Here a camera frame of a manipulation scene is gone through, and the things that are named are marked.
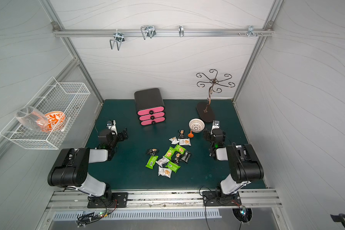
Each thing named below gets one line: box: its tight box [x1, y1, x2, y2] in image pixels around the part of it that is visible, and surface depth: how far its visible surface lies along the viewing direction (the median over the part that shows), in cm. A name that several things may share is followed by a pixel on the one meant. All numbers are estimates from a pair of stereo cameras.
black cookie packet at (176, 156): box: [170, 150, 184, 165], surface depth 89 cm
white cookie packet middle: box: [155, 155, 170, 168], surface depth 87 cm
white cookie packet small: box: [168, 136, 180, 145], surface depth 95 cm
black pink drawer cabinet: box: [134, 88, 166, 126], surface depth 101 cm
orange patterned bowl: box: [44, 111, 66, 133], surface depth 68 cm
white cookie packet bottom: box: [158, 165, 173, 179], surface depth 83 cm
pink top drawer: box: [137, 106, 165, 116], surface depth 95 cm
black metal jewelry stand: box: [195, 69, 236, 123], surface depth 95 cm
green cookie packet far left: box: [145, 155, 159, 170], surface depth 86 cm
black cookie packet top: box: [177, 129, 186, 139], surface depth 100 cm
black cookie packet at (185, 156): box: [179, 150, 192, 164], surface depth 90 cm
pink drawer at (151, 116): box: [138, 112, 165, 121], surface depth 98 cm
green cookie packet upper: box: [174, 144, 187, 155], surface depth 93 cm
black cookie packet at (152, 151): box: [146, 148, 159, 156], surface depth 90 cm
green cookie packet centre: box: [163, 146, 176, 161], surface depth 91 cm
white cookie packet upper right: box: [177, 138, 192, 146], surface depth 97 cm
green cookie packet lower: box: [165, 160, 182, 173], surface depth 86 cm
